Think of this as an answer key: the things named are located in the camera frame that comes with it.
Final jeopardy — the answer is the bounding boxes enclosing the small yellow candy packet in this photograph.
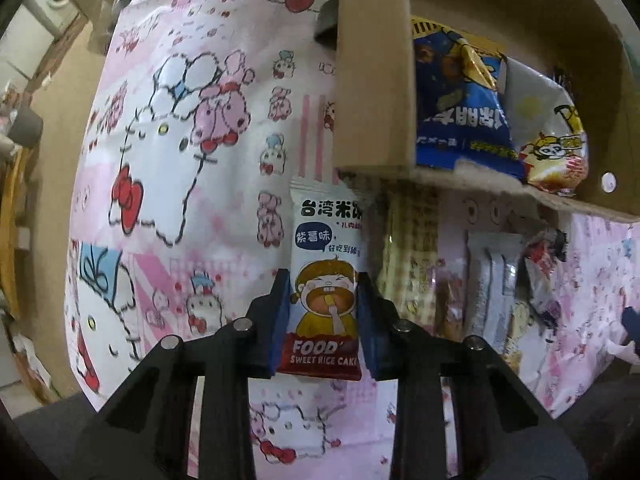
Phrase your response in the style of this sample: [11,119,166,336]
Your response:
[502,300,534,374]

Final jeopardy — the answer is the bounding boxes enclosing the white red wafer bar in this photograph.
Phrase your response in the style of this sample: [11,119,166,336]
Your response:
[464,232,524,353]

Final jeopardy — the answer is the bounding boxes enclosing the sweet rice cake packet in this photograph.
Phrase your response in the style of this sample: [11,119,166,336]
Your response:
[279,177,373,380]

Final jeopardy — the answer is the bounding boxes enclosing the yellow checkered biscuit packet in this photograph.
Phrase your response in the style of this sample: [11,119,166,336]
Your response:
[378,181,438,332]

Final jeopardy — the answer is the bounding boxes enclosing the silver yellow snack bag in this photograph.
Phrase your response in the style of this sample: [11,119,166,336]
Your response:
[503,58,589,196]

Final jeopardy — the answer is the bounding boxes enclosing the blue yellow chip bag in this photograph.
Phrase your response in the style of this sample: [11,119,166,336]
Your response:
[411,16,525,180]

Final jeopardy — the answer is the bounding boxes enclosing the small clear cake packet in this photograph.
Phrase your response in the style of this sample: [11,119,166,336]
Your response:
[435,266,466,342]

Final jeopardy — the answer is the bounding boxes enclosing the black white small packet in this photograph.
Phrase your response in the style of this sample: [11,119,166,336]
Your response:
[523,228,566,330]

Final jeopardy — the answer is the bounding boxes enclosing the grey trash bin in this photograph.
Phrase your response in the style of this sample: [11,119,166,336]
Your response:
[6,106,43,148]

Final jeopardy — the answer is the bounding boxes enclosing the pink Hello Kitty bedsheet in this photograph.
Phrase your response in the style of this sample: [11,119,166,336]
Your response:
[63,0,640,478]

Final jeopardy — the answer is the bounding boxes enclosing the brown cardboard box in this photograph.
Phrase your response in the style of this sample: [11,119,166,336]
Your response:
[333,0,639,222]

